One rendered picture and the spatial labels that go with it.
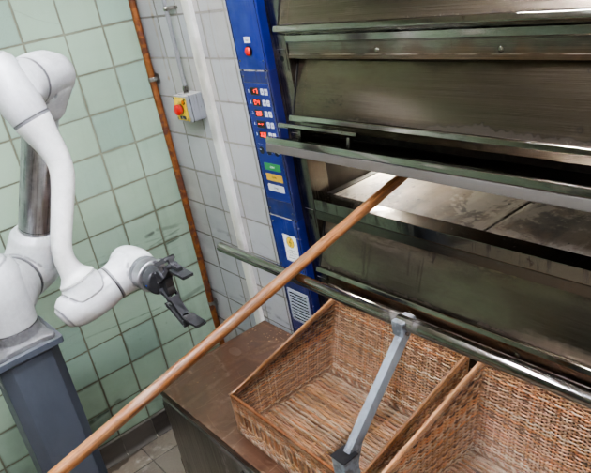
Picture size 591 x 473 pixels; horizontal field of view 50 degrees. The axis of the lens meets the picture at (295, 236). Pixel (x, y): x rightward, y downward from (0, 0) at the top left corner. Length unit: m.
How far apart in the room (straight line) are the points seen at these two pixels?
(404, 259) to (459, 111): 0.53
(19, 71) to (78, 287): 0.56
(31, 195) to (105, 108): 0.73
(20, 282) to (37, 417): 0.42
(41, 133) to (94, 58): 0.91
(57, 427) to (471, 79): 1.57
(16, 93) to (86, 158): 0.92
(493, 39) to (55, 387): 1.56
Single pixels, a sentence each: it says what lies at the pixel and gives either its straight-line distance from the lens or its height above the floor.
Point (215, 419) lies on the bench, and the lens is 2.18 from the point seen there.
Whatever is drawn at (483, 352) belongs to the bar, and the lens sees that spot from 1.26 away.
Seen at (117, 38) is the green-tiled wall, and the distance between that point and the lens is 2.66.
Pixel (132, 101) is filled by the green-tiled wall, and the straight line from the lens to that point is 2.68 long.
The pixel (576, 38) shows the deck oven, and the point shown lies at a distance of 1.37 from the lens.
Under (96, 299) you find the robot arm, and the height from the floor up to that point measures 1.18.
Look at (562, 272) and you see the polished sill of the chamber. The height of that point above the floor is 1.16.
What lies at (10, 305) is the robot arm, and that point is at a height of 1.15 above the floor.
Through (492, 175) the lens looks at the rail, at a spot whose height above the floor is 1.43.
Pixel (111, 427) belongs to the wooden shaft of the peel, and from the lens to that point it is 1.48.
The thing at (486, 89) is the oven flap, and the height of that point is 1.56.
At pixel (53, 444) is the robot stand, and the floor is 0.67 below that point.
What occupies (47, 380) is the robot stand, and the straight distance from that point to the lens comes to 2.10.
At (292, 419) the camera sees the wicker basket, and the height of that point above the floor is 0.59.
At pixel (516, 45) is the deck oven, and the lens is 1.44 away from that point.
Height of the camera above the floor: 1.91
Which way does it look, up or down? 24 degrees down
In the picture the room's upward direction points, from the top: 11 degrees counter-clockwise
